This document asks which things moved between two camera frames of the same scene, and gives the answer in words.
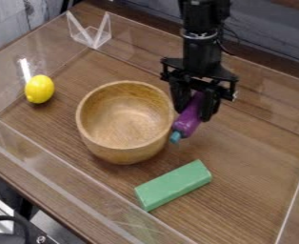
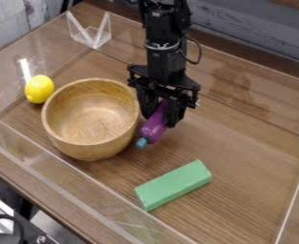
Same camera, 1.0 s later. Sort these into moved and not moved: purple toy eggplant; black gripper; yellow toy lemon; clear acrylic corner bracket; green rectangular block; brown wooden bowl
Moved: purple toy eggplant; black gripper; brown wooden bowl
Not moved: green rectangular block; yellow toy lemon; clear acrylic corner bracket
